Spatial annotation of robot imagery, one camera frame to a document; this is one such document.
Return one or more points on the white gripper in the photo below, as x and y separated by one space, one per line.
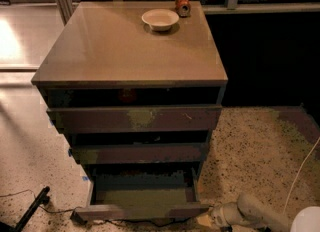
222 213

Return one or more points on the grey bottom drawer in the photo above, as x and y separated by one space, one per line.
142 195

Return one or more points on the grey top drawer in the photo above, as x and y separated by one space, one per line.
134 119

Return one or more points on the grey drawer cabinet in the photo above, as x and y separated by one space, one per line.
106 56

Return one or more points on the orange soda can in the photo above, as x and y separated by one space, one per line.
183 8

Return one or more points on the white bowl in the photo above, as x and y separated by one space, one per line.
160 19

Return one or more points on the grey drawer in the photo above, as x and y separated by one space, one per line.
138 153
134 119
142 195

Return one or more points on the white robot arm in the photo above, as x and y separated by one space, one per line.
249 212

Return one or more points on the grey middle drawer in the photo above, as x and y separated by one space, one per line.
138 153

